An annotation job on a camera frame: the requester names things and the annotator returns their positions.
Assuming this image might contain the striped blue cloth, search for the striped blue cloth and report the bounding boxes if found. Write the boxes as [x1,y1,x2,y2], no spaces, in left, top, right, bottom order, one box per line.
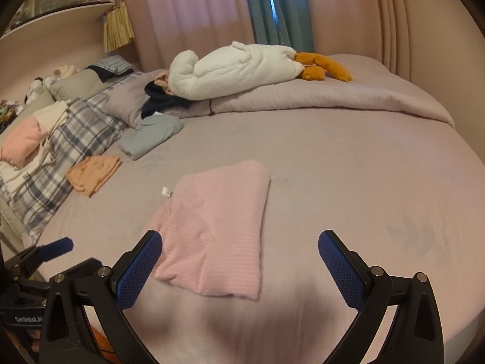
[88,55,133,76]

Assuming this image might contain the mauve duvet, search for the mauve duvet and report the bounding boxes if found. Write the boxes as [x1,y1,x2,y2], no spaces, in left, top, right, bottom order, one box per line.
[182,54,455,129]

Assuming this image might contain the navy garment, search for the navy garment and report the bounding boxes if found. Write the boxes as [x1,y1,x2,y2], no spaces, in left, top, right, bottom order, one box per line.
[141,81,192,120]

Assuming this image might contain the pink sweater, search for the pink sweater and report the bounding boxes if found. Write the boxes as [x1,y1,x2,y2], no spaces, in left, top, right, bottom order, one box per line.
[146,160,271,300]

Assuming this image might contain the black and white plush toy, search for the black and white plush toy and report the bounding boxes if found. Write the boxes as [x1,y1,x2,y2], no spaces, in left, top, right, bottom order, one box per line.
[25,78,47,105]

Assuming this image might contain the folded pink cloth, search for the folded pink cloth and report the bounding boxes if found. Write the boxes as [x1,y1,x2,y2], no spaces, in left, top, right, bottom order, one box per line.
[0,116,48,169]

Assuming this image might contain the folded pink and cream clothes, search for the folded pink and cream clothes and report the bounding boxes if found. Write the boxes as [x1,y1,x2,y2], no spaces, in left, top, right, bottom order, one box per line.
[0,100,71,205]

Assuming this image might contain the folded grey-blue garment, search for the folded grey-blue garment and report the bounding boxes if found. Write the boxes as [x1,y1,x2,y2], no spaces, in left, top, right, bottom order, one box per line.
[120,115,185,160]

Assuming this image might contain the narrow pink curtain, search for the narrow pink curtain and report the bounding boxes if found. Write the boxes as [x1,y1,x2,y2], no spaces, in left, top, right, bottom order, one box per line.
[301,0,412,80]

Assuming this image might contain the yellow pleated hanging cloth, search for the yellow pleated hanging cloth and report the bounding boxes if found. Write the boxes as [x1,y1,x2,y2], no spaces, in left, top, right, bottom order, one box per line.
[103,2,136,53]

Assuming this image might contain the folded orange garment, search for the folded orange garment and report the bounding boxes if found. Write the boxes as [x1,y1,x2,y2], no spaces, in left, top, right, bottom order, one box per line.
[66,155,122,198]

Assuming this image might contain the mauve pillow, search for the mauve pillow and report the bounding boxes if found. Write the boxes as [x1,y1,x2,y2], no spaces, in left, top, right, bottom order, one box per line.
[104,79,156,127]

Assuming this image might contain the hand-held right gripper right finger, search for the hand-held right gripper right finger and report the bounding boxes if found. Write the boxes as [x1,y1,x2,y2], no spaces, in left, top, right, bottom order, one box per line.
[318,231,445,364]

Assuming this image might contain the white goose plush toy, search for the white goose plush toy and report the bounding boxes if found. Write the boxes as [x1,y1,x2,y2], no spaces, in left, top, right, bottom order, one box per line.
[169,42,354,101]

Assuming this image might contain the bed with mauve sheet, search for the bed with mauve sheet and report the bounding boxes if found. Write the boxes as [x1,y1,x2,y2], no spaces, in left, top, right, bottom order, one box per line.
[0,54,482,364]

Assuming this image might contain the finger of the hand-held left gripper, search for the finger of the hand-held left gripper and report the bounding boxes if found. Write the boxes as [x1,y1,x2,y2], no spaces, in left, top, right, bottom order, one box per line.
[5,237,74,274]
[53,257,104,279]

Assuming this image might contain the small peach cloth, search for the small peach cloth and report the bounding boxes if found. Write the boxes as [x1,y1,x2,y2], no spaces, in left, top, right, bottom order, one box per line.
[155,70,171,93]

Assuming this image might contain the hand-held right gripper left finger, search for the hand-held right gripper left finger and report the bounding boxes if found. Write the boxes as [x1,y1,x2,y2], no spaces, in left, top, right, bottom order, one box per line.
[38,230,163,364]

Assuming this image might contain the teal curtain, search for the teal curtain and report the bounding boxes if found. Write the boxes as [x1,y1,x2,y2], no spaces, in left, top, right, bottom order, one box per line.
[240,0,315,48]

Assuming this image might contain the wide pink curtain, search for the wide pink curtain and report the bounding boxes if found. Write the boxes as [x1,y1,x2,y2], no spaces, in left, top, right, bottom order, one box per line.
[119,0,258,72]

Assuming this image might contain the cream plush toy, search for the cream plush toy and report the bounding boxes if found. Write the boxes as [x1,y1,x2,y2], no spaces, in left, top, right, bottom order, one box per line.
[43,64,80,86]

